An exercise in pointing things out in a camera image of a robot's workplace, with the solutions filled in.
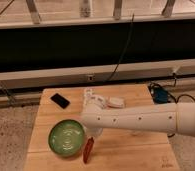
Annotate blue power adapter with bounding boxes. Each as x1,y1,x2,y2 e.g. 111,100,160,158
153,89,168,104

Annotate black floor cable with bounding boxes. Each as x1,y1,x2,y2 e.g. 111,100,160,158
147,81,195,138

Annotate black smartphone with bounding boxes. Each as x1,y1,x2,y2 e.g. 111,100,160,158
51,93,70,109

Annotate red chili pepper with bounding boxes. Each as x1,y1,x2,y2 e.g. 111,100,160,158
83,137,94,164

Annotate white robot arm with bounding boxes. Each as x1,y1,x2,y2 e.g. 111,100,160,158
80,96,195,171

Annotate black hanging cable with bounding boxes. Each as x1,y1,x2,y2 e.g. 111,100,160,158
105,13,136,83

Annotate green ceramic bowl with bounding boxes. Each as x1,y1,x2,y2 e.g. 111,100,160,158
48,119,85,157

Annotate white tube with cap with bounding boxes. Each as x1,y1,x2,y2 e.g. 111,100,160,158
83,88,93,105

